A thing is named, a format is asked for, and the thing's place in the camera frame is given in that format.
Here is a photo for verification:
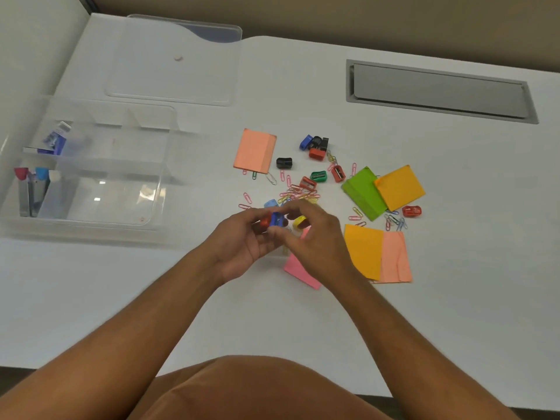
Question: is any person's right hand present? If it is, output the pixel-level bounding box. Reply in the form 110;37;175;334
267;199;356;290

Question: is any person's left hand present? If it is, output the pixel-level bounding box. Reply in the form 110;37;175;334
205;208;286;286

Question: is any person's right forearm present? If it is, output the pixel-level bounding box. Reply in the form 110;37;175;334
326;267;522;420

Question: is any person's left forearm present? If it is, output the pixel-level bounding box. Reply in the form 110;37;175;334
0;251;225;420

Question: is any pink sticky note pad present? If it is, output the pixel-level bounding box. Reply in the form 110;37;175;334
283;226;323;291

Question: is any pile of colourful paper clips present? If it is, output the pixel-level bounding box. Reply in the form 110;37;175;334
238;169;323;215
348;206;409;232

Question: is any peach sticky note pad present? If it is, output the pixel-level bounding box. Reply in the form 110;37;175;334
233;128;277;175
371;231;413;285

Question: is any orange sticky note pad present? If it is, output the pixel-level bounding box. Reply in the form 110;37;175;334
343;224;385;281
373;164;426;212

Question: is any green sticky note pad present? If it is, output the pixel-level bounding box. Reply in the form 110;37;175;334
341;166;389;222

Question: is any clear plastic organizer box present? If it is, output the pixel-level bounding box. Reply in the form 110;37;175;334
0;95;207;246

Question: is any person's brown clothed leg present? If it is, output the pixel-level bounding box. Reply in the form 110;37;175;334
128;355;391;420

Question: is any clear plastic lid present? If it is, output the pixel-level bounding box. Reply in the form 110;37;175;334
104;14;243;106

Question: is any white capped marker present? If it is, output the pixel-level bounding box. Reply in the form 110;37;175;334
38;170;76;219

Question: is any blue white small packet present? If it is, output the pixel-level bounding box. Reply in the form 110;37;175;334
42;121;72;156

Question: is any blue capped marker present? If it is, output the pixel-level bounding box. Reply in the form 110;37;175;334
29;167;50;216

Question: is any red capped marker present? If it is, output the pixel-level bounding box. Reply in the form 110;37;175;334
13;167;31;217

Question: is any grey metal cable hatch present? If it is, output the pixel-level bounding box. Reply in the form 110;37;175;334
346;59;540;125

